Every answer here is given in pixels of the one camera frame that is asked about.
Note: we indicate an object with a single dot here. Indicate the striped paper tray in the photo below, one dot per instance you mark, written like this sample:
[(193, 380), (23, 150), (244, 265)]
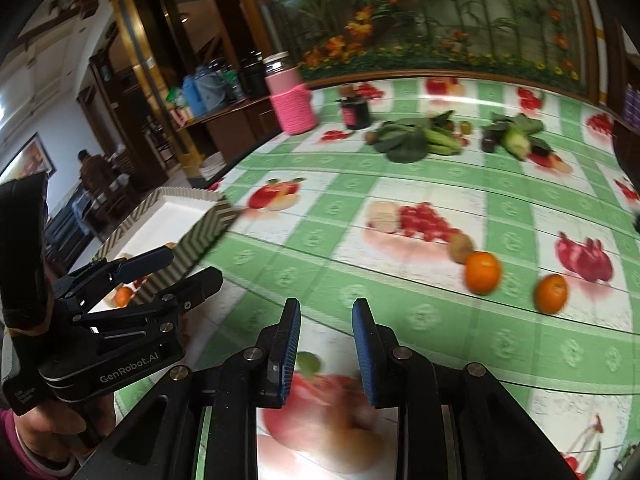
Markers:
[(200, 230)]

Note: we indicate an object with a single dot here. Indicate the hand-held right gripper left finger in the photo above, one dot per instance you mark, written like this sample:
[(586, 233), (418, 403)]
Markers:
[(290, 347)]

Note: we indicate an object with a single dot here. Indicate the green package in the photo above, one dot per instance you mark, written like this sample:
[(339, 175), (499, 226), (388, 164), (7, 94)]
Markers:
[(177, 105)]

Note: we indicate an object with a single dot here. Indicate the black thermos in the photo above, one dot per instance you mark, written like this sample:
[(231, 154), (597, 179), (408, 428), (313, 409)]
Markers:
[(254, 77)]

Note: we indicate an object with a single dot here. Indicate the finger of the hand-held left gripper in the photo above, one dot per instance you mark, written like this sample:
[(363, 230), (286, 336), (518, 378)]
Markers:
[(140, 264), (195, 285)]

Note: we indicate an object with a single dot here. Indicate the dark passion fruit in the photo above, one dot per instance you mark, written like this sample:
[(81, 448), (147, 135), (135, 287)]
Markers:
[(489, 143)]

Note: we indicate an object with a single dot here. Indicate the large orange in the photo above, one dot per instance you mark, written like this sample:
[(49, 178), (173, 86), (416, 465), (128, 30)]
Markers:
[(123, 296)]

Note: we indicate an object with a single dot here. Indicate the black jar red label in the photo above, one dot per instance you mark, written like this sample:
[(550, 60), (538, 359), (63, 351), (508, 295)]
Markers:
[(356, 111)]

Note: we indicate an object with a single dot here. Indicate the green printed tablecloth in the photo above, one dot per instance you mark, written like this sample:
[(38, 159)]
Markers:
[(350, 260)]

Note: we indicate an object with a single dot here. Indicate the brown kiwi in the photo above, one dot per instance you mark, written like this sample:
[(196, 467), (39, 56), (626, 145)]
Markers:
[(462, 248)]

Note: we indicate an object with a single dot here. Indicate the floral wall mural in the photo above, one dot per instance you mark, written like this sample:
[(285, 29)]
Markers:
[(425, 10)]

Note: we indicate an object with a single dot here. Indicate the grey plastic jug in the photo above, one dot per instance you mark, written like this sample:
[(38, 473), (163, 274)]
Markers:
[(216, 82)]

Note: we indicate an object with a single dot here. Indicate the brown longan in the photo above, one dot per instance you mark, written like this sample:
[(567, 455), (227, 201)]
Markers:
[(371, 136)]

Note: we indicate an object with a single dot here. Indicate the green corn cob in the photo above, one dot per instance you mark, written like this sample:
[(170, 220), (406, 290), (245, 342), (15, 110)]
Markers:
[(517, 144)]

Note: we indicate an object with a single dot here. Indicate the green peppers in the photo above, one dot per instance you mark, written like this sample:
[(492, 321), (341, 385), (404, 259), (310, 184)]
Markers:
[(442, 142)]

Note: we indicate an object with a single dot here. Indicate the round beige cake piece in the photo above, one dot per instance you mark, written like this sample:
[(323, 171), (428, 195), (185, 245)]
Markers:
[(382, 216)]

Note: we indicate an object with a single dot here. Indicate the green grape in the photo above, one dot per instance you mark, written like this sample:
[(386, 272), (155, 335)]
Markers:
[(466, 127)]

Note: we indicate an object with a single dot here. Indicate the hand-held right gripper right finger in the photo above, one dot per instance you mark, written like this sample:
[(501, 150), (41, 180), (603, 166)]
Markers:
[(365, 355)]

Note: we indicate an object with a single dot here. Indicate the pink bottle with knit sleeve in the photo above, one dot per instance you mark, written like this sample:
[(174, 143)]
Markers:
[(291, 100)]

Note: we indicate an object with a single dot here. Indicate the wooden cabinet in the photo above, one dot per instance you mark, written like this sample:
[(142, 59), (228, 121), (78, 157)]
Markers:
[(150, 60)]

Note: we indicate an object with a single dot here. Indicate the person's left hand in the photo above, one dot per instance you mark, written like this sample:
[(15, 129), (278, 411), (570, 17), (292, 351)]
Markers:
[(50, 427)]

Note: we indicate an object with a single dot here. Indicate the dark green leaf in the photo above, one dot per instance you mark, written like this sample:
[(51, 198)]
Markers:
[(407, 149), (395, 130)]

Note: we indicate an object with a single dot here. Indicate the framed wall picture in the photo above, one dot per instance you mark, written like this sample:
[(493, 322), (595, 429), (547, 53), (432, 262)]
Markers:
[(30, 156)]

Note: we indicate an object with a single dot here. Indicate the blue plastic jug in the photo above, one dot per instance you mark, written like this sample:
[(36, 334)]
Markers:
[(195, 95)]

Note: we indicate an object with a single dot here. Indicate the small orange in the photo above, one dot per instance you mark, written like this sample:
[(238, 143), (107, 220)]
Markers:
[(551, 293)]

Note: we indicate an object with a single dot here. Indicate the dark eggplant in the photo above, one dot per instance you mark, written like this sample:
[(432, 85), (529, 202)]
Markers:
[(540, 149)]

